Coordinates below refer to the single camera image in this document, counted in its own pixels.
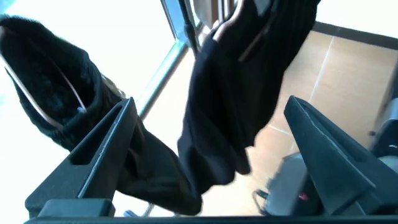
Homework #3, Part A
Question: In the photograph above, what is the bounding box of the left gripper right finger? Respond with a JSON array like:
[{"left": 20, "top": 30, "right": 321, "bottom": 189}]
[{"left": 283, "top": 95, "right": 398, "bottom": 216}]

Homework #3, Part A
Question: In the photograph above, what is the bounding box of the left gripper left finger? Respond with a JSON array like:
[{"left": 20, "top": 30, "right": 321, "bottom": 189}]
[{"left": 24, "top": 96, "right": 138, "bottom": 218}]

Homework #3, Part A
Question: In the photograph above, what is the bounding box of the black knitted garment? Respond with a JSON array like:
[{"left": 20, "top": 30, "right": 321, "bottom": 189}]
[{"left": 0, "top": 14, "right": 203, "bottom": 216}]

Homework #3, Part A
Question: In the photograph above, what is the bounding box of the black clothes rack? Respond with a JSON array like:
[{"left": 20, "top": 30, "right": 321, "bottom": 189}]
[{"left": 177, "top": 0, "right": 200, "bottom": 57}]

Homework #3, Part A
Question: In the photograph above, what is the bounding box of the window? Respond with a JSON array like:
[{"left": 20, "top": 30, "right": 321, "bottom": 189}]
[{"left": 0, "top": 0, "right": 206, "bottom": 218}]

